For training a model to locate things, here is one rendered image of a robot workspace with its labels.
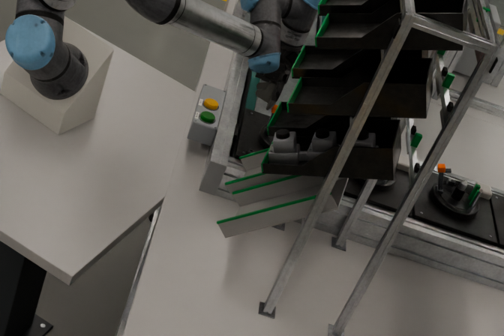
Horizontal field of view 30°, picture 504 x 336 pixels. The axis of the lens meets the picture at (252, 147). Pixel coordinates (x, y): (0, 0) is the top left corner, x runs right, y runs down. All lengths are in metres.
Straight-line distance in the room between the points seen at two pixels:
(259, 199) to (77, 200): 0.44
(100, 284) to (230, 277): 1.17
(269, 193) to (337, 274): 0.32
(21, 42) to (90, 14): 2.58
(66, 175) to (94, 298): 1.00
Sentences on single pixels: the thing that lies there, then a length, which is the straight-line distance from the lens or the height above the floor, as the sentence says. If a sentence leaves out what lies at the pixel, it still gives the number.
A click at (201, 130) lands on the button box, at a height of 0.94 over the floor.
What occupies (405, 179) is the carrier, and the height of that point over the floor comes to 0.97.
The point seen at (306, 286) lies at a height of 0.86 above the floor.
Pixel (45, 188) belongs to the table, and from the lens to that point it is 2.27.
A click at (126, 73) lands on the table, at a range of 2.78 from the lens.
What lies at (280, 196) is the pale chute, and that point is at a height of 1.07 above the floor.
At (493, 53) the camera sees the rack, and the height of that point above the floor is 1.64.
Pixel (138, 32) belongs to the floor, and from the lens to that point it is 4.80.
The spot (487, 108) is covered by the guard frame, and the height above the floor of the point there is 0.88.
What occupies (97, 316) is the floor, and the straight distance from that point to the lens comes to 3.21.
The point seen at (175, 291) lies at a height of 0.86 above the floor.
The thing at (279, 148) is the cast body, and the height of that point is 1.24.
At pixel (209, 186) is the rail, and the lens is 2.40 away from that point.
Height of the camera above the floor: 2.30
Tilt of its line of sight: 33 degrees down
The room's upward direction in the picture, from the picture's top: 22 degrees clockwise
